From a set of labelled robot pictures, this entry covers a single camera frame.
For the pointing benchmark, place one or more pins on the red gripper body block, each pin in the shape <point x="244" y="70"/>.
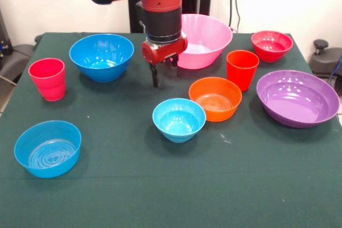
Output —
<point x="165" y="50"/>

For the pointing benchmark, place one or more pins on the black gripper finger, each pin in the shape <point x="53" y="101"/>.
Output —
<point x="155" y="77"/>
<point x="174" y="67"/>

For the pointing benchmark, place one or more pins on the large pink bowl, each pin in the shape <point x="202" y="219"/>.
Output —
<point x="208" y="38"/>

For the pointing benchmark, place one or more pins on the deep blue bowl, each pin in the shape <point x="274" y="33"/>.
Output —
<point x="101" y="49"/>

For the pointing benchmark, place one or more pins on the ribbed cyan bowl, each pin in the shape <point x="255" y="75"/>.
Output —
<point x="179" y="135"/>

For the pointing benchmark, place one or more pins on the orange bowl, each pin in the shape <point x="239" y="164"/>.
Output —
<point x="219" y="114"/>

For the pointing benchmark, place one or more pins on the red cup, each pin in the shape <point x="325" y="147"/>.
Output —
<point x="240" y="75"/>

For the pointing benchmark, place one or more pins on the ribbed pink-red cup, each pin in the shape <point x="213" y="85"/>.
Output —
<point x="48" y="86"/>

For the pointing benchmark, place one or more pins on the wide purple bowl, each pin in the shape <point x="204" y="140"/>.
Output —
<point x="299" y="102"/>

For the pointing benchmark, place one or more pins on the flat-bottomed blue bowl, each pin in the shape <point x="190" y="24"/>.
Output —
<point x="48" y="170"/>

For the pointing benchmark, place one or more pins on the small crimson bowl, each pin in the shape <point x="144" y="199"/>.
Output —
<point x="271" y="54"/>

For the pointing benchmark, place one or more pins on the dark green table cloth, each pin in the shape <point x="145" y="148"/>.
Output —
<point x="171" y="198"/>

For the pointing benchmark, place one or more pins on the grey black equipment base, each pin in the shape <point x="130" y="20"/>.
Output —
<point x="324" y="59"/>
<point x="16" y="59"/>

